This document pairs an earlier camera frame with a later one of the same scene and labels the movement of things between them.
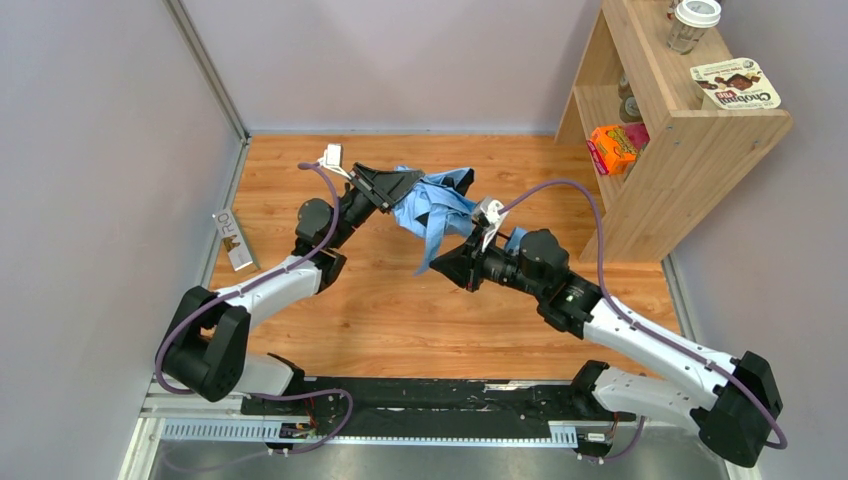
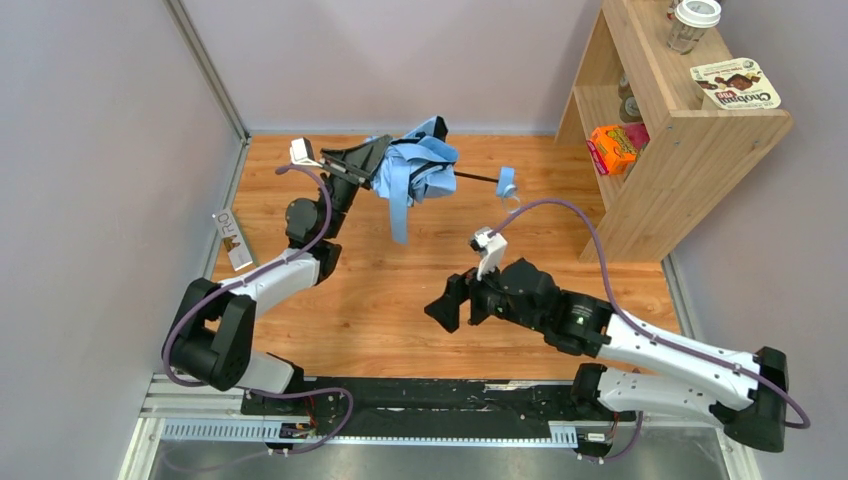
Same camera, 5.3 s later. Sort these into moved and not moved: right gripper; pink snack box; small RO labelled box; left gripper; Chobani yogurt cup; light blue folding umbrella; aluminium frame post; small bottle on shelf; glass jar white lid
Moved: right gripper; left gripper; light blue folding umbrella
Not moved: aluminium frame post; Chobani yogurt cup; pink snack box; glass jar white lid; small RO labelled box; small bottle on shelf
